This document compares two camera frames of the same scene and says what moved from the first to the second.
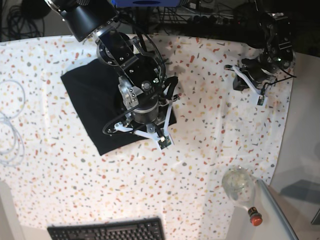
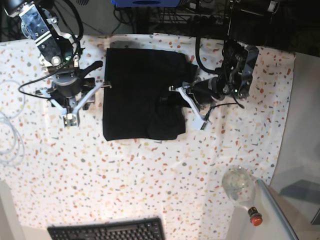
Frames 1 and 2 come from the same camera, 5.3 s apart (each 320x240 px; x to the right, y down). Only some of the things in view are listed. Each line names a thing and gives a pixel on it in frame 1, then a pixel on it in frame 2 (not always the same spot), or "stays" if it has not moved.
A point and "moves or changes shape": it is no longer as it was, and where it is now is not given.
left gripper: x=145 y=106 → x=68 y=80
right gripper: x=261 y=68 → x=204 y=91
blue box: x=128 y=3 stays
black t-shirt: x=95 y=93 moves or changes shape
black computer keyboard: x=146 y=229 stays
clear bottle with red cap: x=238 y=183 stays
